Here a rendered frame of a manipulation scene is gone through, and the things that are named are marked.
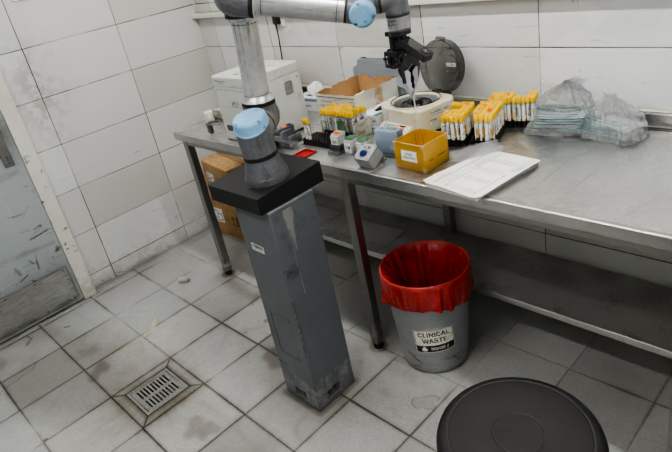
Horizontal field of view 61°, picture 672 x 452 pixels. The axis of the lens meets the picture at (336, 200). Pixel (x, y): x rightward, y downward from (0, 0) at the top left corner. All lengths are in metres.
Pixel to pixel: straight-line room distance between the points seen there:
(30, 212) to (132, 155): 0.65
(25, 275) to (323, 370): 1.86
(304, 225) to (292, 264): 0.14
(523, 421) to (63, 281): 2.78
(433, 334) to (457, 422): 0.94
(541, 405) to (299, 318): 0.98
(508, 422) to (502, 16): 1.49
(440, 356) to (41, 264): 2.21
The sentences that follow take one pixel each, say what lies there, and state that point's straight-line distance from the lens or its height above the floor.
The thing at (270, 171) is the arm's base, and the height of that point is 0.99.
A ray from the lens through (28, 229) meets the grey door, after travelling 3.46.
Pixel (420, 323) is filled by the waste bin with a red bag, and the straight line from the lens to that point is 2.24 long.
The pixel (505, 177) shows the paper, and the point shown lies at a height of 0.89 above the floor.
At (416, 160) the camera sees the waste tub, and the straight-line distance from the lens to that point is 1.93.
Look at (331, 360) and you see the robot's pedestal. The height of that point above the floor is 0.18.
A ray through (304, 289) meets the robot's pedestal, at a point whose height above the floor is 0.54.
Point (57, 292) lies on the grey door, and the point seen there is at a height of 0.12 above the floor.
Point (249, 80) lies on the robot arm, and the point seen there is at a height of 1.26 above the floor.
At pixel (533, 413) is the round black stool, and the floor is 0.65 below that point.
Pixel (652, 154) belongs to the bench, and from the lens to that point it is 1.98.
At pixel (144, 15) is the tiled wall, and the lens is 3.66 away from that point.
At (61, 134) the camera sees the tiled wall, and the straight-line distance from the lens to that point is 3.48.
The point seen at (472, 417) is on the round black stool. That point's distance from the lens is 1.37.
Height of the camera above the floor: 1.66
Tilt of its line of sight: 25 degrees down
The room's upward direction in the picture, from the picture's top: 12 degrees counter-clockwise
